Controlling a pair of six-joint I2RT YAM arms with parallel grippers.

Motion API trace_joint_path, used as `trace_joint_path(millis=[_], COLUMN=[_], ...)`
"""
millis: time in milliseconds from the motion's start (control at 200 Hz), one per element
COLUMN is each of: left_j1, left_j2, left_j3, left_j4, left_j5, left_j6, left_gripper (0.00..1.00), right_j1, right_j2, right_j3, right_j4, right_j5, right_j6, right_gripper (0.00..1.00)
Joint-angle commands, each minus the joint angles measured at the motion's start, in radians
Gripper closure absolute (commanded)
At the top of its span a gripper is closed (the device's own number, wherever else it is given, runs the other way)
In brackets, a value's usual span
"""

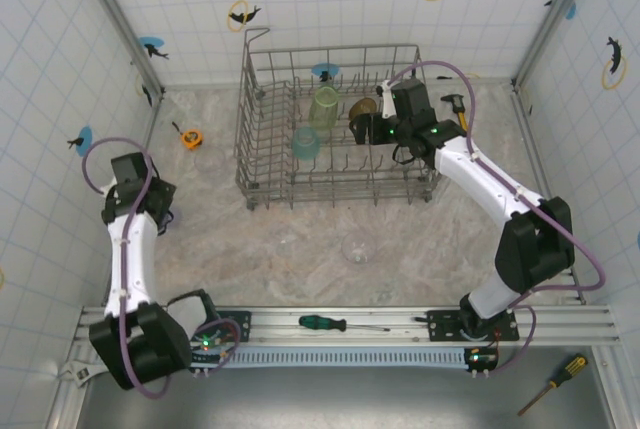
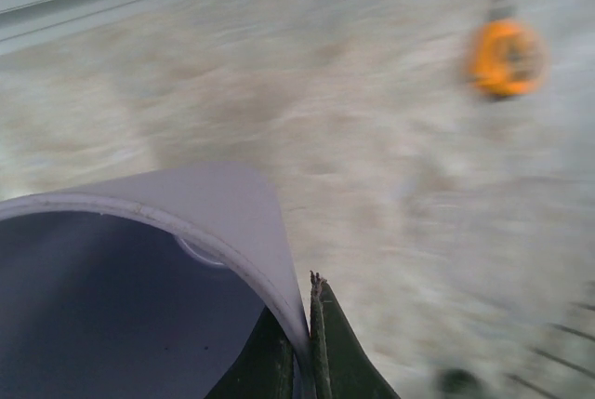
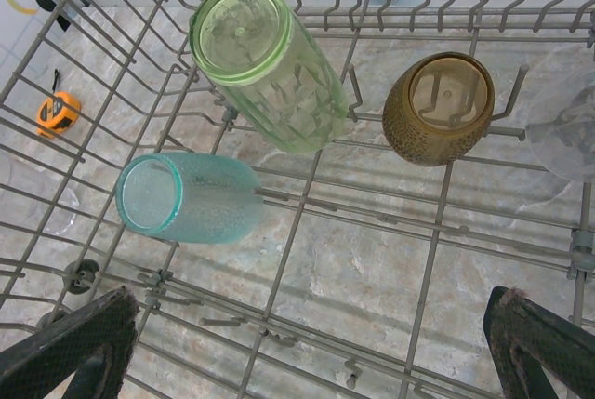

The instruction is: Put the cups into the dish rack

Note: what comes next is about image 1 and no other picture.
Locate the blue oval fish sticker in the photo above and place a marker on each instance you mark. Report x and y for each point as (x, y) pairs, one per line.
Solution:
(86, 141)

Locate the blue oval shark sticker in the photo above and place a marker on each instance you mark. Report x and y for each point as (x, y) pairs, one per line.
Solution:
(149, 42)

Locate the aluminium side rail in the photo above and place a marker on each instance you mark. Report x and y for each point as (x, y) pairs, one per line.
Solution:
(150, 124)
(530, 124)

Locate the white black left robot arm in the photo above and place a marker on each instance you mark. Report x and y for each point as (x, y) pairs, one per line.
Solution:
(132, 259)

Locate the aluminium mounting rail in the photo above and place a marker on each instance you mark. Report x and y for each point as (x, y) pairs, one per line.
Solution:
(280, 316)

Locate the amber translucent plastic cup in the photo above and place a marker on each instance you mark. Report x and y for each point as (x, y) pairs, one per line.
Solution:
(364, 108)

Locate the teal translucent plastic cup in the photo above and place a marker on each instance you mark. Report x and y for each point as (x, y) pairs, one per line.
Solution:
(305, 144)

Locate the green translucent plastic cup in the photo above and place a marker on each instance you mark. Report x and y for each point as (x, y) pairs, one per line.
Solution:
(324, 109)

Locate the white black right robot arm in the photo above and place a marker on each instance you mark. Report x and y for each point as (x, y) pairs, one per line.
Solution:
(480, 174)

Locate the silver adjustable wrench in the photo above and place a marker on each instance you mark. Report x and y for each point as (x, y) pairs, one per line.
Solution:
(75, 374)

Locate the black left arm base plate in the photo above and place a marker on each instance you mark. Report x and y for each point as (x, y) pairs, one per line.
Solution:
(240, 321)

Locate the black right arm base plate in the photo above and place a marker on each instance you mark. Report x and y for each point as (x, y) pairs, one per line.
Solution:
(440, 324)

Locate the orange tape measure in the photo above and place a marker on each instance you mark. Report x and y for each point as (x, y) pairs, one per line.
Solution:
(191, 139)

